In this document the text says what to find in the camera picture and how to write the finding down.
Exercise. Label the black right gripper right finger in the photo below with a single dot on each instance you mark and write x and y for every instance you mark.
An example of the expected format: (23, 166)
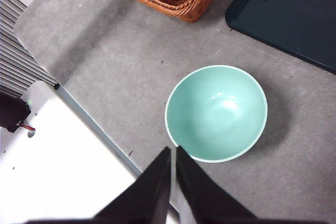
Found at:
(204, 197)

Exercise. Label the black rectangular tray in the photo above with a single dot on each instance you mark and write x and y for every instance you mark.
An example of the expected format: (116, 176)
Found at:
(288, 11)

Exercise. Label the grey ribbed panel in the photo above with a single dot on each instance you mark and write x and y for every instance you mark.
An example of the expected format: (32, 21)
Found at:
(21, 58)

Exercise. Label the teal ribbed bowl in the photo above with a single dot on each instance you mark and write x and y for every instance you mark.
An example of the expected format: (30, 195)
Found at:
(218, 119)

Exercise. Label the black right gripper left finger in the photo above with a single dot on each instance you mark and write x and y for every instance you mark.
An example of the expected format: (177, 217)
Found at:
(141, 197)

